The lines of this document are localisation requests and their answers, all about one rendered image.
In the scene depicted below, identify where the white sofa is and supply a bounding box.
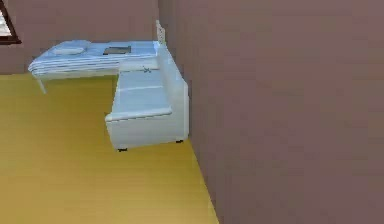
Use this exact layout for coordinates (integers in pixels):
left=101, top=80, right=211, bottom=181
left=104, top=44, right=190, bottom=153

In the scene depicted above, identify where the white pillow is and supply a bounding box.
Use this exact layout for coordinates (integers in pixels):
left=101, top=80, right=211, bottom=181
left=53, top=46, right=85, bottom=56

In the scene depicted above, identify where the pale blue bed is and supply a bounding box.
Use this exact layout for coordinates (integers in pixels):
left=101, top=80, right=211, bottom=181
left=27, top=19, right=167, bottom=95

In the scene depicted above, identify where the dark framed window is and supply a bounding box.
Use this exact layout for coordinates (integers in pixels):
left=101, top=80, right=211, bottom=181
left=0, top=7, right=23, bottom=45

